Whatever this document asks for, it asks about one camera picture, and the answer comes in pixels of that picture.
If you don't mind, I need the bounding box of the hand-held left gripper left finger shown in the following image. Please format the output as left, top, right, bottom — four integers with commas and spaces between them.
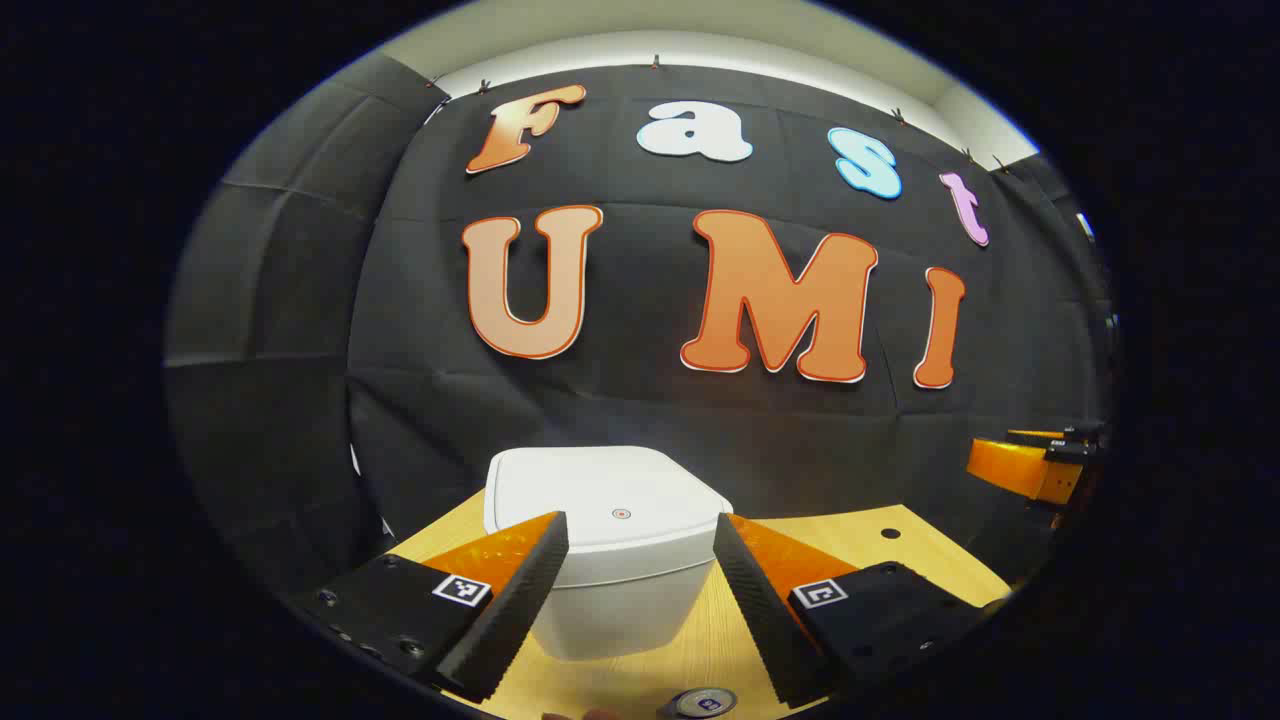
288, 510, 570, 703

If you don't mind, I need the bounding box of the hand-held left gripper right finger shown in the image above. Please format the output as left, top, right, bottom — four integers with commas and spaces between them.
713, 512, 1013, 711

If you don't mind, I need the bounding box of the silver blue pop can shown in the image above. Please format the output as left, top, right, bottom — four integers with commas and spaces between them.
657, 686, 741, 720

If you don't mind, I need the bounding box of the white desktop garbage bin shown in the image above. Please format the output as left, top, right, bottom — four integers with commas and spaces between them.
483, 446, 734, 663

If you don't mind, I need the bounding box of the wooden desktop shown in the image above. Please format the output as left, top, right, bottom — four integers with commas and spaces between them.
385, 488, 1013, 720

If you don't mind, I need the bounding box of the black backdrop cloth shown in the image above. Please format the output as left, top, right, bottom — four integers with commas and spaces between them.
345, 62, 1113, 581

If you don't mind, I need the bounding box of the dark grey partition panel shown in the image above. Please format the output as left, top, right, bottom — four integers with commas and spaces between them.
165, 50, 451, 601

